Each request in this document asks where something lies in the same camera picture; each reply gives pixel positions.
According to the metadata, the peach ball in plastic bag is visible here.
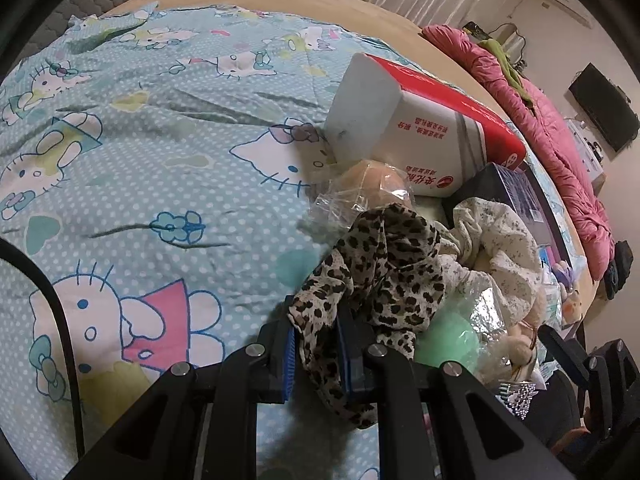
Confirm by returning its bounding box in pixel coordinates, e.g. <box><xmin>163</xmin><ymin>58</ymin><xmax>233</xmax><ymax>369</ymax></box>
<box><xmin>305</xmin><ymin>159</ymin><xmax>416</xmax><ymax>233</ymax></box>

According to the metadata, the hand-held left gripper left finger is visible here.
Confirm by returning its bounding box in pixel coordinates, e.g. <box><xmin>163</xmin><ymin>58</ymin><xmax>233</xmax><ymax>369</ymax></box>
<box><xmin>62</xmin><ymin>296</ymin><xmax>301</xmax><ymax>480</ymax></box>

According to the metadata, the black cable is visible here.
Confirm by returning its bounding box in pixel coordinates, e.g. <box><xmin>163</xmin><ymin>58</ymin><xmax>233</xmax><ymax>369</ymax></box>
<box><xmin>0</xmin><ymin>237</ymin><xmax>86</xmax><ymax>453</ymax></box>

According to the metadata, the black wall television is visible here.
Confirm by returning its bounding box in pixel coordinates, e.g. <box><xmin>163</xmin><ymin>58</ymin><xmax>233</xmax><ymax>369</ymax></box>
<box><xmin>568</xmin><ymin>63</ymin><xmax>640</xmax><ymax>153</ymax></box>

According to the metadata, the silver rhinestone hair clip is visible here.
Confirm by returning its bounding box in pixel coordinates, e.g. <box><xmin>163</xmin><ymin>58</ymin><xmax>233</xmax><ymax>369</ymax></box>
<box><xmin>497</xmin><ymin>381</ymin><xmax>538</xmax><ymax>417</ymax></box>

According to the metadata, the cartoon cat printed blanket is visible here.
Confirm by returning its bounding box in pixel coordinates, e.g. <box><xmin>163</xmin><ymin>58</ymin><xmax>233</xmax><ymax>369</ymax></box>
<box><xmin>0</xmin><ymin>2</ymin><xmax>591</xmax><ymax>480</ymax></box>

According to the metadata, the pink quilt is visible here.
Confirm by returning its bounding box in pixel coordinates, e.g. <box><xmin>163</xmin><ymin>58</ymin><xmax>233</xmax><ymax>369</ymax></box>
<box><xmin>422</xmin><ymin>24</ymin><xmax>616</xmax><ymax>281</ymax></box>

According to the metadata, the white drawer cabinet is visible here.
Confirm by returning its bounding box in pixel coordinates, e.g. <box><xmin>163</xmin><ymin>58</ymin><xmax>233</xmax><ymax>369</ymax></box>
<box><xmin>567</xmin><ymin>117</ymin><xmax>607</xmax><ymax>187</ymax></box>

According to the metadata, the dark box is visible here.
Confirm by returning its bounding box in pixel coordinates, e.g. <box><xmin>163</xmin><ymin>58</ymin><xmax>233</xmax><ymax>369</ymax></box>
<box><xmin>442</xmin><ymin>161</ymin><xmax>576</xmax><ymax>281</ymax></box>

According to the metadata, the white air conditioner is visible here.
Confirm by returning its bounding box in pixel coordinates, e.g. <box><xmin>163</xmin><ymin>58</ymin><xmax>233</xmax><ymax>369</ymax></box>
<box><xmin>537</xmin><ymin>0</ymin><xmax>591</xmax><ymax>26</ymax></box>

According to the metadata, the red and white box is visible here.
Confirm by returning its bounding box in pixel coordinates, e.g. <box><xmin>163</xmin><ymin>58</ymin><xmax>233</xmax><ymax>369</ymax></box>
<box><xmin>322</xmin><ymin>52</ymin><xmax>528</xmax><ymax>198</ymax></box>

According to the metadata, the cream plush toy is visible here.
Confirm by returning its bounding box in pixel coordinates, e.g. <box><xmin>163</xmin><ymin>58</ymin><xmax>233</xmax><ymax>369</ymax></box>
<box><xmin>500</xmin><ymin>305</ymin><xmax>546</xmax><ymax>376</ymax></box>

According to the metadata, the purple plush toy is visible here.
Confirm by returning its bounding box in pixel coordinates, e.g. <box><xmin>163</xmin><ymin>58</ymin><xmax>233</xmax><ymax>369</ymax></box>
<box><xmin>552</xmin><ymin>260</ymin><xmax>576</xmax><ymax>288</ymax></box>

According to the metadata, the green cloth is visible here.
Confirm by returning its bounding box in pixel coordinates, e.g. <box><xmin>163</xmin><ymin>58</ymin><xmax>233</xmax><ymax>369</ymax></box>
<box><xmin>480</xmin><ymin>37</ymin><xmax>533</xmax><ymax>106</ymax></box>

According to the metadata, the beige bed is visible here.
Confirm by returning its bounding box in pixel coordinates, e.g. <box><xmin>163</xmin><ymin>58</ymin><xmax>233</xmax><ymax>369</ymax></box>
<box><xmin>100</xmin><ymin>0</ymin><xmax>601</xmax><ymax>311</ymax></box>

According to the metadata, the white floral cloth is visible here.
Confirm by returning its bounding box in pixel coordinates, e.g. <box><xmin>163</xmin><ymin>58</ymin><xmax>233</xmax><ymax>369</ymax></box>
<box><xmin>440</xmin><ymin>197</ymin><xmax>543</xmax><ymax>321</ymax></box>

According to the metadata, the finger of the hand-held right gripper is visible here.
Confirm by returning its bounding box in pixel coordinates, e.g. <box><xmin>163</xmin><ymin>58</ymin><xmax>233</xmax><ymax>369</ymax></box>
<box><xmin>541</xmin><ymin>326</ymin><xmax>591</xmax><ymax>376</ymax></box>

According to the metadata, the green ball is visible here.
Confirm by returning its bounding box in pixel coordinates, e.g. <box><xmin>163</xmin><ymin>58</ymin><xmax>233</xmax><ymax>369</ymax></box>
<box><xmin>415</xmin><ymin>280</ymin><xmax>511</xmax><ymax>386</ymax></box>

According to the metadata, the black bag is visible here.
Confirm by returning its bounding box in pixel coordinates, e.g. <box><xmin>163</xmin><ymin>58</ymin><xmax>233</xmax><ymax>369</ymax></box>
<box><xmin>605</xmin><ymin>240</ymin><xmax>634</xmax><ymax>301</ymax></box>

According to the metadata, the beige plush toy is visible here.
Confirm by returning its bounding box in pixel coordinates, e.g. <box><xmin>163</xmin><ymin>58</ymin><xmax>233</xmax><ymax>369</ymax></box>
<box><xmin>562</xmin><ymin>290</ymin><xmax>586</xmax><ymax>326</ymax></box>

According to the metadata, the leopard print cloth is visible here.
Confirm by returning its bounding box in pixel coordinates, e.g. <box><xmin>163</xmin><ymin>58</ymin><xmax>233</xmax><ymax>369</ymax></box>
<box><xmin>287</xmin><ymin>203</ymin><xmax>448</xmax><ymax>431</ymax></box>

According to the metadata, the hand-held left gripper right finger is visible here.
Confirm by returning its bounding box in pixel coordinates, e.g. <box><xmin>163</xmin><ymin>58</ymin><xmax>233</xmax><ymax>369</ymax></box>
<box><xmin>336</xmin><ymin>309</ymin><xmax>576</xmax><ymax>480</ymax></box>

